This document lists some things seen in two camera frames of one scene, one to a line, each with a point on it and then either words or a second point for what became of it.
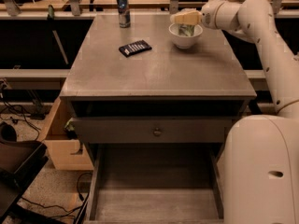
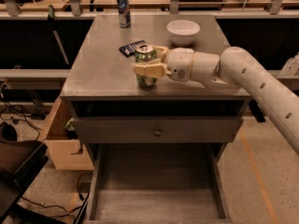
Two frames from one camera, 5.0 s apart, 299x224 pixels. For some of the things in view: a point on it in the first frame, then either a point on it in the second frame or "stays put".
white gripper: x=208 y=16 to x=179 y=63
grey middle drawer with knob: x=154 y=130 stays put
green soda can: x=187 y=30 to x=145 y=52
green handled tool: x=50 y=15 stays put
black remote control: x=134 y=49 stays put
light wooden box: x=65 y=152 stays put
